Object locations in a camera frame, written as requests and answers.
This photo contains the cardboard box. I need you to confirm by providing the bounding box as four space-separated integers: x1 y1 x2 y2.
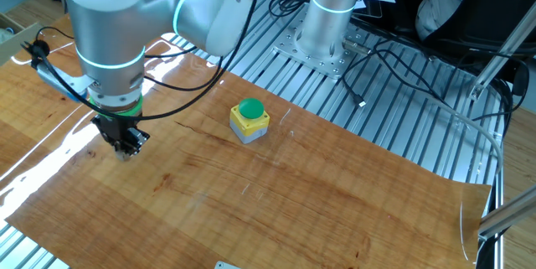
0 11 41 67

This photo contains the black office chair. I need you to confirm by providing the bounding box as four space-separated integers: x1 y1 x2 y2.
422 0 536 59

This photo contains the translucent plastic hose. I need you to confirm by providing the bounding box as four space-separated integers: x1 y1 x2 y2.
418 96 506 178

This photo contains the green button yellow box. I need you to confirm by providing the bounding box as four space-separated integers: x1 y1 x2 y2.
229 97 271 145

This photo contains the black usb cable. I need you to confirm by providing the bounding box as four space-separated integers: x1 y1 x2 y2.
339 49 445 109

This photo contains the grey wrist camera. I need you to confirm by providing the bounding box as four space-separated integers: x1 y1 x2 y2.
31 61 94 103

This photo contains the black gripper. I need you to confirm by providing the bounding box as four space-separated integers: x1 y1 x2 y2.
90 112 152 158

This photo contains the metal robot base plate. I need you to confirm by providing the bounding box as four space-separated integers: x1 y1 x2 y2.
271 13 374 80

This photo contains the wood grain mat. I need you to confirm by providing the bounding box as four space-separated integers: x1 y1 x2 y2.
0 13 492 269

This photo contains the black camera cable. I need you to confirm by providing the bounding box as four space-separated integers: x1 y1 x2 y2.
20 0 270 122

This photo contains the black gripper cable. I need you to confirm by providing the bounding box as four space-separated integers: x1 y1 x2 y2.
142 44 225 93

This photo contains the black coiled cable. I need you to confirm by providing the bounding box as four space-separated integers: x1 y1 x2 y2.
267 0 313 19

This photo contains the aluminium frame profile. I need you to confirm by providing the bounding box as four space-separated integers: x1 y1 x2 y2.
468 0 536 101
477 184 536 241

